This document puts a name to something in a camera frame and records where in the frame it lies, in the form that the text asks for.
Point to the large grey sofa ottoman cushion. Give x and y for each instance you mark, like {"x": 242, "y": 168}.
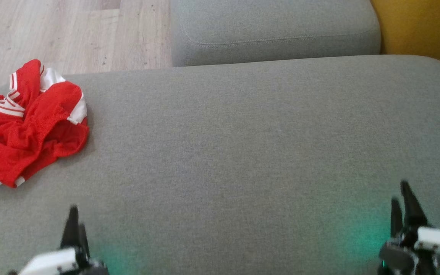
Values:
{"x": 227, "y": 160}

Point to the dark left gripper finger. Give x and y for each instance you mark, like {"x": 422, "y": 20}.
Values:
{"x": 83, "y": 244}
{"x": 71, "y": 229}

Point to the large yellow sofa back cushion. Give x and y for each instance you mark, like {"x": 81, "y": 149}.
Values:
{"x": 426, "y": 30}

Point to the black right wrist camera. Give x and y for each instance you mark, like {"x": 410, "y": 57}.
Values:
{"x": 397, "y": 259}

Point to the red basketball jersey white trim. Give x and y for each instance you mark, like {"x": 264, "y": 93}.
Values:
{"x": 33, "y": 99}

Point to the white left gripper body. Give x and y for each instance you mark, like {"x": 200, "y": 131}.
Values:
{"x": 52, "y": 263}

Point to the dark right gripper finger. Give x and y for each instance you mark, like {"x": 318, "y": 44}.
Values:
{"x": 397, "y": 219}
{"x": 411, "y": 212}

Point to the grey sofa seat cushion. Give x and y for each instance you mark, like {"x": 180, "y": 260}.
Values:
{"x": 273, "y": 30}

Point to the red shorts white side stripe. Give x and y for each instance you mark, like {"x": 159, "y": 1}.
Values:
{"x": 10, "y": 156}

